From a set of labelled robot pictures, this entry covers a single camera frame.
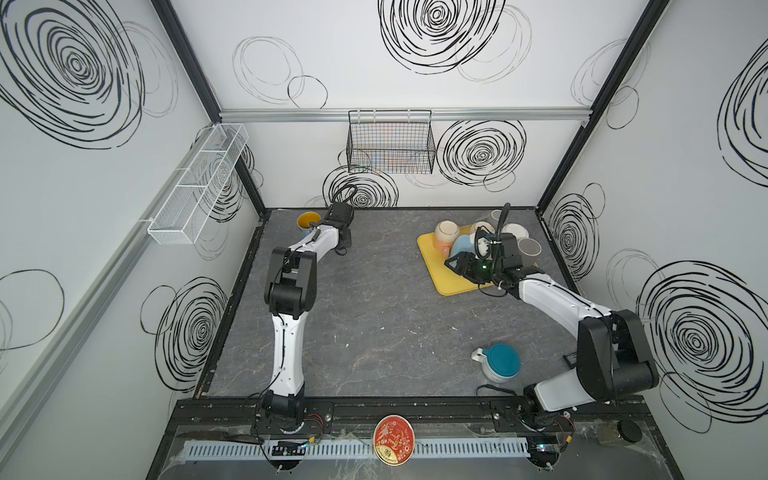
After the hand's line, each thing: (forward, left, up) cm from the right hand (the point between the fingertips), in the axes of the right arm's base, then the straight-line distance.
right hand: (446, 264), depth 88 cm
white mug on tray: (+18, -27, -5) cm, 33 cm away
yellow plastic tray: (+2, -2, -13) cm, 13 cm away
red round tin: (-43, +15, -9) cm, 46 cm away
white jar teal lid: (-26, -12, -6) cm, 29 cm away
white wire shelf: (-2, +68, +21) cm, 71 cm away
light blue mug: (+9, -7, -1) cm, 12 cm away
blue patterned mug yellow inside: (+19, +47, -2) cm, 50 cm away
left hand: (+18, +36, -9) cm, 41 cm away
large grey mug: (+9, -28, -2) cm, 29 cm away
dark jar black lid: (-41, -34, -4) cm, 53 cm away
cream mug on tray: (+19, -14, -3) cm, 24 cm away
